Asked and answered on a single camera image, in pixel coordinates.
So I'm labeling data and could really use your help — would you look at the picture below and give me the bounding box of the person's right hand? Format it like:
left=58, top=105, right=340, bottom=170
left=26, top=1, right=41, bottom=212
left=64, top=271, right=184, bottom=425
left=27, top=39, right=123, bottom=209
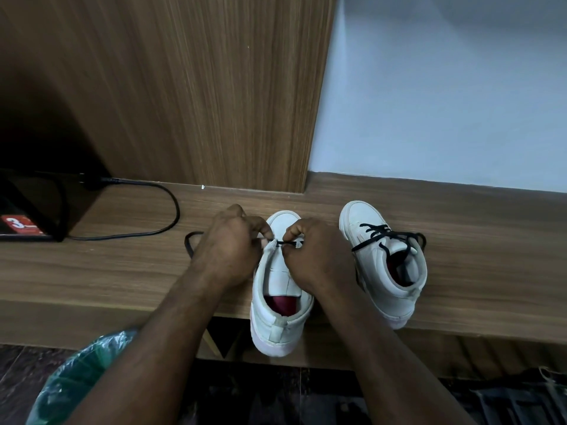
left=281, top=218, right=358, bottom=301

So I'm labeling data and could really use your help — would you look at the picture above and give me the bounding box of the person's left hand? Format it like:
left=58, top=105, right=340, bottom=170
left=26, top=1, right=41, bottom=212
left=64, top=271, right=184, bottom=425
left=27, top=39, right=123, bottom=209
left=190, top=204, right=274, bottom=292

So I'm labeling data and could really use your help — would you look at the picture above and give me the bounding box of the black shoelace half threaded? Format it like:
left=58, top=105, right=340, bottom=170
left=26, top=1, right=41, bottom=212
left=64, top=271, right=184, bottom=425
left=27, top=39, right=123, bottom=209
left=184, top=231, right=300, bottom=259

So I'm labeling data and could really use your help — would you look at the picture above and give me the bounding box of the person's left forearm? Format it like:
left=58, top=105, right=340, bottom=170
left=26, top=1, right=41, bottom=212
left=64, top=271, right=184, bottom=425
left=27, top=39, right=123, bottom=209
left=64, top=264, right=232, bottom=425

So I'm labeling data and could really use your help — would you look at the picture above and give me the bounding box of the person's right forearm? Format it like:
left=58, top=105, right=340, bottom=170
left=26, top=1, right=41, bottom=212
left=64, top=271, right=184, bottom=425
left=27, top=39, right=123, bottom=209
left=310, top=282, right=477, bottom=425

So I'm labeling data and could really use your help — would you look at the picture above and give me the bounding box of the white sneaker being laced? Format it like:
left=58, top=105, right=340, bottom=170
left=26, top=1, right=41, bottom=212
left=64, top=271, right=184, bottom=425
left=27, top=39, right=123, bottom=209
left=250, top=210, right=315, bottom=358

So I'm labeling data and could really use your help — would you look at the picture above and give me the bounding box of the black shoelace fully threaded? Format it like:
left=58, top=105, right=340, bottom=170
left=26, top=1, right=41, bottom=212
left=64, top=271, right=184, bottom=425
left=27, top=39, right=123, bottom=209
left=351, top=223, right=427, bottom=267

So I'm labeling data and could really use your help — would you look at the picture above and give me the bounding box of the white sneaker with laces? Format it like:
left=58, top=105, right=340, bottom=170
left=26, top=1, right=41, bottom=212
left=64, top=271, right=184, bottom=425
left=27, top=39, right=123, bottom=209
left=339, top=200, right=428, bottom=330

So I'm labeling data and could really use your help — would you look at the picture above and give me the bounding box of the wooden cabinet panel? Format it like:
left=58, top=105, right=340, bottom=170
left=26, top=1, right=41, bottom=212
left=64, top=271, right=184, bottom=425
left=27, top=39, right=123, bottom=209
left=0, top=0, right=337, bottom=194

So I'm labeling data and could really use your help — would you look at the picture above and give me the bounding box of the black box with red label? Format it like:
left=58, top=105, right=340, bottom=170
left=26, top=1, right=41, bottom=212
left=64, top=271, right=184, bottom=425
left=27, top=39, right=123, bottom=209
left=0, top=169, right=70, bottom=242

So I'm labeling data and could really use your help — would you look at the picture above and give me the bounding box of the green plastic bin bag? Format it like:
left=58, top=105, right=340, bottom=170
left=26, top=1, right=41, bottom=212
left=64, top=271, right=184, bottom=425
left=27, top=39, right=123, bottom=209
left=27, top=330, right=139, bottom=425

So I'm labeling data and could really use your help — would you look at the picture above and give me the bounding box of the black power cable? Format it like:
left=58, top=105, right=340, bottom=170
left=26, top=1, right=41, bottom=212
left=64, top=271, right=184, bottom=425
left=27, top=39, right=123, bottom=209
left=66, top=176, right=181, bottom=241

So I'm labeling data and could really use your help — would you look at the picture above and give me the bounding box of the dark bag with white cord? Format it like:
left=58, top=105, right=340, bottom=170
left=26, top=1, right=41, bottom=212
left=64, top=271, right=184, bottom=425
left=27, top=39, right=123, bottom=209
left=443, top=366, right=567, bottom=425

